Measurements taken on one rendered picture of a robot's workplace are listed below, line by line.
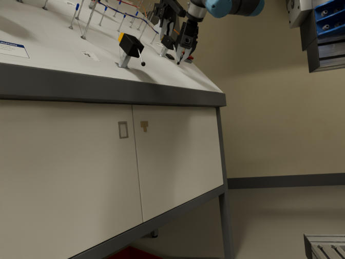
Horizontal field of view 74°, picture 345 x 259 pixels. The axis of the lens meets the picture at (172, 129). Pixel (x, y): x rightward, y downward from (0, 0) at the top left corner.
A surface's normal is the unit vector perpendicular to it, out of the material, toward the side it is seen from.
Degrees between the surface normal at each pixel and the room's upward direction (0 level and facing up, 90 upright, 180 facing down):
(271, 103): 90
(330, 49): 90
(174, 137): 90
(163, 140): 90
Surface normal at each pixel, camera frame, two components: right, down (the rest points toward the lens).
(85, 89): 0.75, -0.08
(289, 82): -0.23, 0.01
